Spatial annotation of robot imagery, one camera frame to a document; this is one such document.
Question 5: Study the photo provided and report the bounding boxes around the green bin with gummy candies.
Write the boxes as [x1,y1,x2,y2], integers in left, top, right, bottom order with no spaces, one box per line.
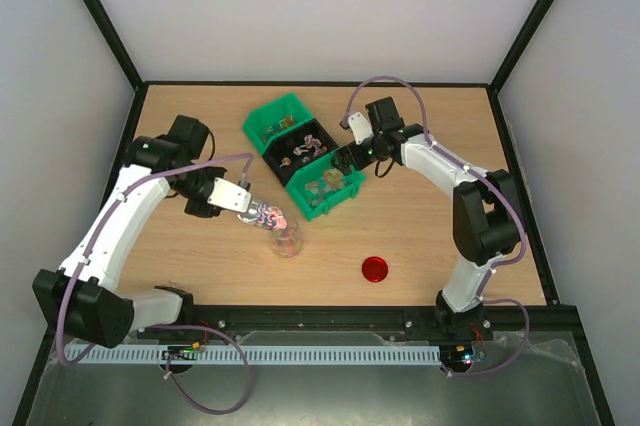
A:
[285,153,366,221]

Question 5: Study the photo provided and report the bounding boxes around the silver metal scoop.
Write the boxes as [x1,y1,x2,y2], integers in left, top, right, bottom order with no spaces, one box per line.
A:
[238,199,289,233]

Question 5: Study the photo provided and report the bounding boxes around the green bin with lollipops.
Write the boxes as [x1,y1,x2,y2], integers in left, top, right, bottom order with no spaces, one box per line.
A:
[242,93,314,155]

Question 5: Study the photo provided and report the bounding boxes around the red jar lid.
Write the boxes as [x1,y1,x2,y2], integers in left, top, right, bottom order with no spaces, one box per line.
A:
[361,256,389,283]

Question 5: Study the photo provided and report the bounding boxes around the black bin with swirl lollipops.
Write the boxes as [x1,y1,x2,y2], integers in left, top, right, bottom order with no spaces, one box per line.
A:
[262,119,338,187]

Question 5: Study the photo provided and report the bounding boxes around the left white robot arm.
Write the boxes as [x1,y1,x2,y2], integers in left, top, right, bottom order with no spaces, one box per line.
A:
[32,115,226,348]

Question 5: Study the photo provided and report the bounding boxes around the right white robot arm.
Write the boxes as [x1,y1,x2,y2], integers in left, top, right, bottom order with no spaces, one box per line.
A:
[332,97,526,338]

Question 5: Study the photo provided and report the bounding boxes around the clear glass jar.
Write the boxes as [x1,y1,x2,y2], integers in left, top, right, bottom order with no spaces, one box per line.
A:
[271,217,303,258]

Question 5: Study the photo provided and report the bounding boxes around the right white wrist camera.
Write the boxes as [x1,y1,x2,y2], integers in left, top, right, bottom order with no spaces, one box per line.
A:
[341,112,373,145]

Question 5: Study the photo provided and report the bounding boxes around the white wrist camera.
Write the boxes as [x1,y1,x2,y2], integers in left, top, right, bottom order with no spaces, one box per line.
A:
[341,112,373,145]
[207,178,252,213]

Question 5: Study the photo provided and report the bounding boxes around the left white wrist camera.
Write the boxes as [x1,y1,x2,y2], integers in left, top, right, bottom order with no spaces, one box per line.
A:
[207,178,252,213]

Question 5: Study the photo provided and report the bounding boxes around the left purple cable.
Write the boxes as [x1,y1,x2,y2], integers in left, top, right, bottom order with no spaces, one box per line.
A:
[55,152,255,415]

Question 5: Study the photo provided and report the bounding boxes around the light blue cable duct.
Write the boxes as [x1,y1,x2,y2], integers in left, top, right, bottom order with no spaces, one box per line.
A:
[81,344,441,366]

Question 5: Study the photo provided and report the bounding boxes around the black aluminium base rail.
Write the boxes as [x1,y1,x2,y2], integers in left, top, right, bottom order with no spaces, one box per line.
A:
[49,303,581,342]

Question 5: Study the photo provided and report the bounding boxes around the black frame post left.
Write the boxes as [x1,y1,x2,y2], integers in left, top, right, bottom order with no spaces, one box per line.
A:
[82,0,143,91]

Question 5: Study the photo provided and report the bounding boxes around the black frame post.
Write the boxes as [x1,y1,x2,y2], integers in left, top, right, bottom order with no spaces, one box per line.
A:
[489,0,555,95]
[82,0,143,91]

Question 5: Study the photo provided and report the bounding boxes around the black frame post right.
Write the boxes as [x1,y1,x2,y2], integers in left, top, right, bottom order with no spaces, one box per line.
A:
[489,0,555,95]

